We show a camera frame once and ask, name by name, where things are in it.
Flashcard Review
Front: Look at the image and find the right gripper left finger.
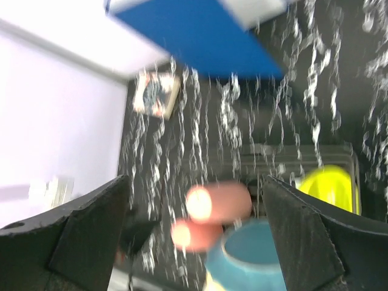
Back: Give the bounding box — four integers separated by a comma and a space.
1, 175, 130, 290

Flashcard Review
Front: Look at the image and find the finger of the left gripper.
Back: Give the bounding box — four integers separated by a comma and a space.
119, 218, 159, 258

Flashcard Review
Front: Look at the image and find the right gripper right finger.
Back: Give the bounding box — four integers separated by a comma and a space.
263, 176, 387, 290

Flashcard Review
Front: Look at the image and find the tall pink cup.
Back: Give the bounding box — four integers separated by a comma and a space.
186, 181, 252, 224

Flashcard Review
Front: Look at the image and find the short pink cup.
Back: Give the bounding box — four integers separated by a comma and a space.
171, 219, 224, 252

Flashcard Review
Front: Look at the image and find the yellow-green bowl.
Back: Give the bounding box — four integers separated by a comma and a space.
295, 165, 361, 215

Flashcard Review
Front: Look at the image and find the teal plate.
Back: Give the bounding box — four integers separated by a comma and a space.
203, 219, 286, 291

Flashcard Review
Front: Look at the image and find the floral cover book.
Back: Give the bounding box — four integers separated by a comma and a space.
132, 72, 181, 119

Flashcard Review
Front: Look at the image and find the blue binder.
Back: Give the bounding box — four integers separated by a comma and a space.
105, 0, 292, 78

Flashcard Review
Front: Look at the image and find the wire dish rack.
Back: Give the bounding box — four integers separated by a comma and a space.
238, 144, 361, 216

